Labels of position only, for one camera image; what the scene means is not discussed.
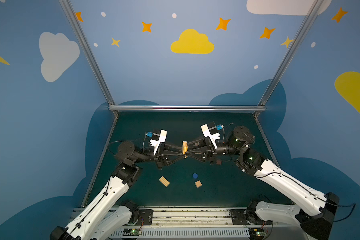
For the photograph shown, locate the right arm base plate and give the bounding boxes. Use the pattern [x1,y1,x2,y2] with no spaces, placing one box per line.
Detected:
[229,209,272,225]

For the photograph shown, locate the short wood block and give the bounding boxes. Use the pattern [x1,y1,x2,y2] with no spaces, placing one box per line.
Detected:
[182,141,188,155]

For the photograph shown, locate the right diagonal aluminium post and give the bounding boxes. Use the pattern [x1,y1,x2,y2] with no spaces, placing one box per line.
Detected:
[254,0,325,119]

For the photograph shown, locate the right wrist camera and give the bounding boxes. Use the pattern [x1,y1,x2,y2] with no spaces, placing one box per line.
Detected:
[201,122,224,150]

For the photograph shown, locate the left diagonal aluminium post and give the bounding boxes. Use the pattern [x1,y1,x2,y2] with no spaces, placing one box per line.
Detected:
[59,0,119,118]

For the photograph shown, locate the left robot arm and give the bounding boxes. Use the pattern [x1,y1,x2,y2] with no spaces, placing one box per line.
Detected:
[50,140,188,240]

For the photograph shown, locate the left controller board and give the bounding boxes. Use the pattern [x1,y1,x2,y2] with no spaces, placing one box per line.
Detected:
[122,229,142,237]

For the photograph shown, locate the right controller board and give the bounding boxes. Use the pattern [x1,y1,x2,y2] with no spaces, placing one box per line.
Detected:
[248,228,266,240]

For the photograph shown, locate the wide wood block front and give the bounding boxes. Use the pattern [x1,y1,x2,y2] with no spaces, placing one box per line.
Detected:
[159,177,170,187]

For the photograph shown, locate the aluminium rail front frame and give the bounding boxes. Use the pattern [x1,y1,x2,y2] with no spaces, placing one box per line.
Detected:
[62,205,322,240]

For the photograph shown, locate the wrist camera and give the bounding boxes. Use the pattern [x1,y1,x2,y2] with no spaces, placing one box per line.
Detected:
[201,122,224,150]
[147,129,167,155]

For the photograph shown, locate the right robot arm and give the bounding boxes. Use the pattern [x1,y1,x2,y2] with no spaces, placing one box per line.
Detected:
[181,125,339,240]

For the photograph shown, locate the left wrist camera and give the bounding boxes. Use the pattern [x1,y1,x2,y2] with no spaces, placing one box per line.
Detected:
[147,129,167,155]

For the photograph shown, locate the small wood cube front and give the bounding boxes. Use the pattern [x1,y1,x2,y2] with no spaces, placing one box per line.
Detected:
[195,181,202,188]

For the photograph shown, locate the controller board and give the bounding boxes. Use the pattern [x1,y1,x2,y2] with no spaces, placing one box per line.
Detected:
[248,228,266,240]
[122,229,142,237]

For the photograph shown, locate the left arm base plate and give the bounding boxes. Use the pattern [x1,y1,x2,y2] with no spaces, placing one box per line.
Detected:
[131,209,153,226]

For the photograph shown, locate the rear horizontal aluminium bar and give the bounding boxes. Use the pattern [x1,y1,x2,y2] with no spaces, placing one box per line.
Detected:
[109,105,266,112]

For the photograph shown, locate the diagonal aluminium post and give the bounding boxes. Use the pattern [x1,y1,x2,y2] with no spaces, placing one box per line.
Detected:
[59,0,119,118]
[254,0,325,119]

